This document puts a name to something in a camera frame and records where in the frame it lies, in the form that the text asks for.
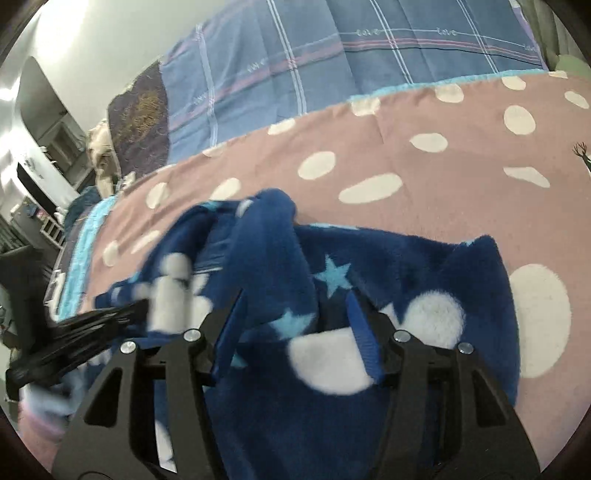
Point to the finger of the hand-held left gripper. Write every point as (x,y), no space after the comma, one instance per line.
(101,316)
(51,362)

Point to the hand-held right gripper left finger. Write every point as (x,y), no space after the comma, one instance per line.
(227,339)

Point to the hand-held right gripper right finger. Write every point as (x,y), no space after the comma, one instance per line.
(362,337)

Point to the blue fleece star-print garment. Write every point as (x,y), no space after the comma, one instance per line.
(281,415)

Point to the dark printed bed sheet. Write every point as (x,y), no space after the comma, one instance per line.
(62,272)

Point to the dark wooden cabinet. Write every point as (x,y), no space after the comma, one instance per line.
(21,286)

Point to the white small shelf rack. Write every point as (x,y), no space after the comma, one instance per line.
(51,230)

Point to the dark teal blanket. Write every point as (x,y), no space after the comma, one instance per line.
(85,207)

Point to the pink dotted blanket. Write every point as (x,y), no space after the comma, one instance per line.
(415,221)

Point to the beige crumpled cloth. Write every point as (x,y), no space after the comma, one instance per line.
(102,157)

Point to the dark tree-print pillow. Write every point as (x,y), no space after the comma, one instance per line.
(141,120)

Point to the green cloth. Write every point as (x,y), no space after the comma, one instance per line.
(568,64)

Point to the lilac pillowcase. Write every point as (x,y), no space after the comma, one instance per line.
(528,32)

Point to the grey pleated curtain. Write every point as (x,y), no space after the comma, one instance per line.
(549,27)

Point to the black wall screen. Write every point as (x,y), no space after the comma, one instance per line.
(39,189)

